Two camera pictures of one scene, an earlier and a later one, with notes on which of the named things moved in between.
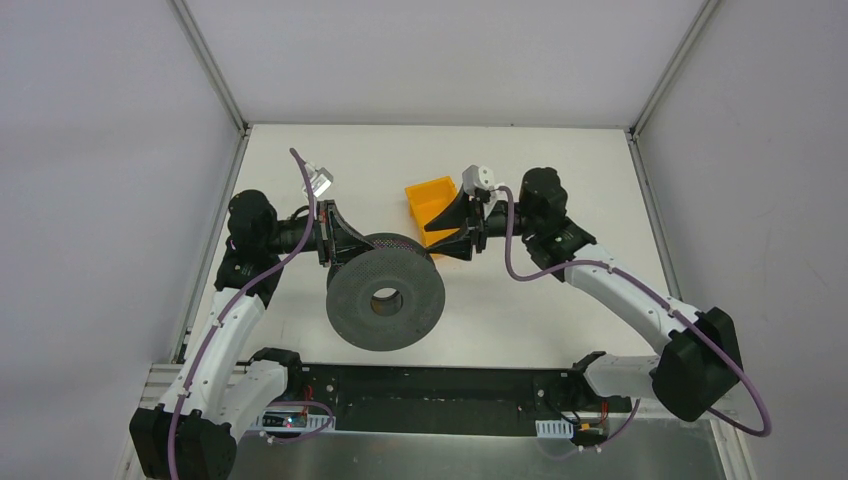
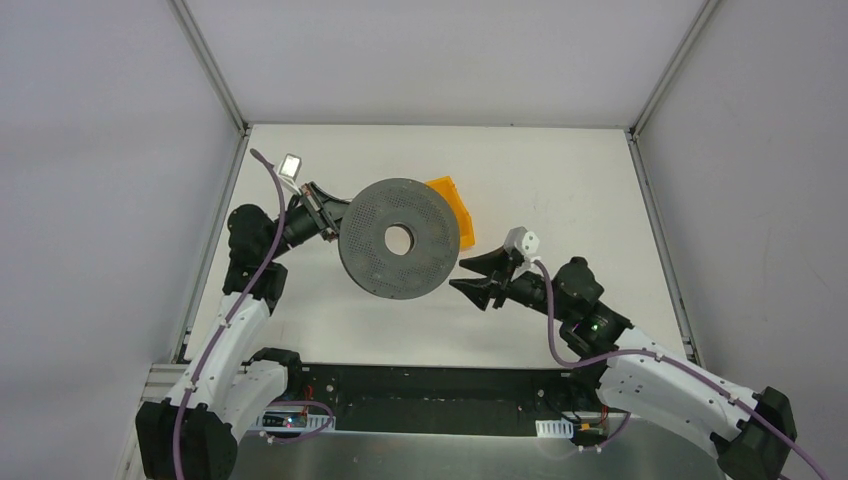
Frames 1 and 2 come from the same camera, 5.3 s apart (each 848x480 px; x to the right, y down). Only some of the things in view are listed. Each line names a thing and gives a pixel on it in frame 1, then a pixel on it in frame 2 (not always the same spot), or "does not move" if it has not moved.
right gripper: [476, 223] → [504, 278]
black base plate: [456, 399] does not move
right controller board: [588, 432] does not move
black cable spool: [393, 261] → [363, 231]
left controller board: [284, 419] does not move
